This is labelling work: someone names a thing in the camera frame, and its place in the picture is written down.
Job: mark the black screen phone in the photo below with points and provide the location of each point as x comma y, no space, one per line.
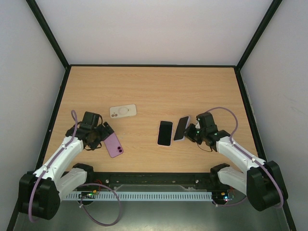
165,133

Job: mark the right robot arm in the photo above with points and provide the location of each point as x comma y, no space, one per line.
260,181

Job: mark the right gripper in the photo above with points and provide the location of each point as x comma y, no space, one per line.
190,133

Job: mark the light blue slotted cable duct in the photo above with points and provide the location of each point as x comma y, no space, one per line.
142,196

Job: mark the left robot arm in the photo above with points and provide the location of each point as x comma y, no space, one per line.
41,192

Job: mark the black aluminium frame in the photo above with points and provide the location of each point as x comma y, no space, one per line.
134,178

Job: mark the pink phone case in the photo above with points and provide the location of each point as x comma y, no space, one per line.
172,133

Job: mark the purple phone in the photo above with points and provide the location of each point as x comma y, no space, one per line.
113,146

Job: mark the grey metal plate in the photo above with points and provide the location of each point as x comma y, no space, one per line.
165,216

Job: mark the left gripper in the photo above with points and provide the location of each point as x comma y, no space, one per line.
105,133

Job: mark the beige phone case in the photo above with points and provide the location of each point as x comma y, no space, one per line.
123,111

